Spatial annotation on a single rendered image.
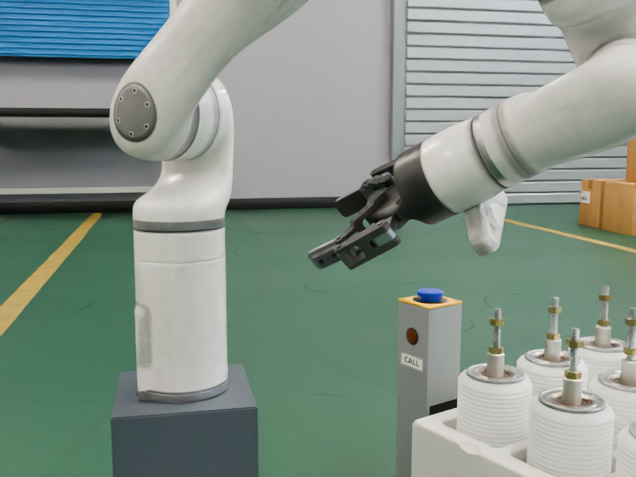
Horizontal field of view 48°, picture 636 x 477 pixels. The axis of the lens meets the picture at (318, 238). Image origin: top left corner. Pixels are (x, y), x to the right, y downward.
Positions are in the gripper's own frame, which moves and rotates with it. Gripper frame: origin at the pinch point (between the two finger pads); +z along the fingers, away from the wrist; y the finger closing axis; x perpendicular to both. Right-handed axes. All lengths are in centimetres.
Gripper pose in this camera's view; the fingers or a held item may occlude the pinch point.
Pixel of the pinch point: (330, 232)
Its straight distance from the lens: 73.5
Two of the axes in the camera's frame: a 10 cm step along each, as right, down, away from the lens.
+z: -7.3, 3.6, 5.8
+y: -3.0, 5.9, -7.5
